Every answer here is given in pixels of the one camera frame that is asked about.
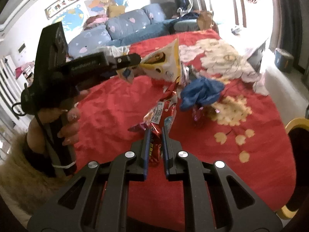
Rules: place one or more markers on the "blue sofa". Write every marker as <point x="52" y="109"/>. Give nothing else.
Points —
<point x="151" y="21"/>

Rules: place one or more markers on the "red floral blanket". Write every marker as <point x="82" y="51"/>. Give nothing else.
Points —
<point x="248" y="135"/>

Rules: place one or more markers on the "yellow cushion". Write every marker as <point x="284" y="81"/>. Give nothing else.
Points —
<point x="116" y="10"/>

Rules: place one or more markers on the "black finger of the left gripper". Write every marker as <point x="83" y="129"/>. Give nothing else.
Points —
<point x="127" y="61"/>

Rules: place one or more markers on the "blue glove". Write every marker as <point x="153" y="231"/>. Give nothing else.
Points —
<point x="202" y="91"/>

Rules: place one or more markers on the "red snack wrapper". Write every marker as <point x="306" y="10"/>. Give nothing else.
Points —
<point x="161" y="116"/>

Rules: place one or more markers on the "brown paper bag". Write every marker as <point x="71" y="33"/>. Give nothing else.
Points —
<point x="205" y="20"/>

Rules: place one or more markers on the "yellow white snack bag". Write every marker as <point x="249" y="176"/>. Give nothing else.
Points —
<point x="164" y="63"/>

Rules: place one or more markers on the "world map poster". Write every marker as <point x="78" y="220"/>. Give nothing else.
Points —
<point x="74" y="17"/>

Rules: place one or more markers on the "left hand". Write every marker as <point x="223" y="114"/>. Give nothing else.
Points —
<point x="69" y="132"/>

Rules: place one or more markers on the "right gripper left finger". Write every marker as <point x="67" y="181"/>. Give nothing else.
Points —
<point x="95" y="199"/>

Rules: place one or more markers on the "yellow rim trash bin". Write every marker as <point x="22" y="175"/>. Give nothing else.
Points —
<point x="297" y="131"/>

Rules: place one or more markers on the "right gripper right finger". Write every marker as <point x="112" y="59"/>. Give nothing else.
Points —
<point x="215" y="197"/>

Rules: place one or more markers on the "fuzzy beige sleeve forearm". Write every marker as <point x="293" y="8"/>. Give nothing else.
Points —
<point x="27" y="187"/>

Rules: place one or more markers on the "light grey cloth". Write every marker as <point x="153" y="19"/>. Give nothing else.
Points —
<point x="114" y="51"/>

